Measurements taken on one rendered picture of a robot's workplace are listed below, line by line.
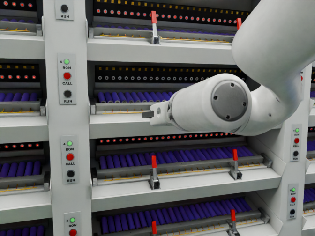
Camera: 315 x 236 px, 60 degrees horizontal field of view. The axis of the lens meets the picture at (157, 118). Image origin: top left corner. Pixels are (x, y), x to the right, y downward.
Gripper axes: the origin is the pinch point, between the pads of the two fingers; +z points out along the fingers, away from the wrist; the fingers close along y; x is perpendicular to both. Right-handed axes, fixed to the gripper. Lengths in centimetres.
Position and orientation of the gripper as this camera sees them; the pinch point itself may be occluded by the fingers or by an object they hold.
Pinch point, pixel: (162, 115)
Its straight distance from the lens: 69.4
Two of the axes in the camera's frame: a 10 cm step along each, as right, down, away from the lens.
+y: 9.5, -0.4, 3.0
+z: -2.9, 0.6, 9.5
